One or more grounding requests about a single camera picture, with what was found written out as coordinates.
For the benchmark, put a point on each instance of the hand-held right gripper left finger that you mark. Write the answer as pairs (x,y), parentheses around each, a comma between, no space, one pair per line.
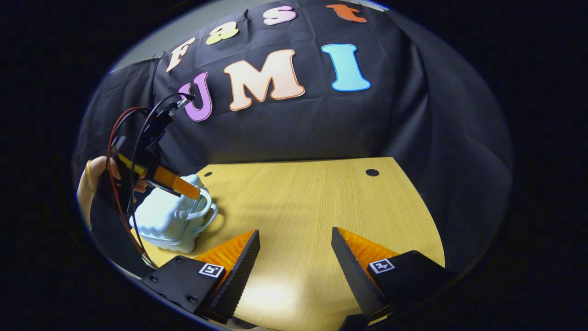
(241,271)

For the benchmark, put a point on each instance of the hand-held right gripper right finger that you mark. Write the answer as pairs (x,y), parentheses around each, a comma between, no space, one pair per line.
(353,276)

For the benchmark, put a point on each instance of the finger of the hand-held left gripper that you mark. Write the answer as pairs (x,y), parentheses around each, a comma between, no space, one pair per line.
(177,184)

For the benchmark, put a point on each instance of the light blue suitcase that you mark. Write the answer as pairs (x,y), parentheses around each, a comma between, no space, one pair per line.
(165,220)

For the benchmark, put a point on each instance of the black backdrop cloth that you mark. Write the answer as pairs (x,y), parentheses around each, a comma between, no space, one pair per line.
(298,119)

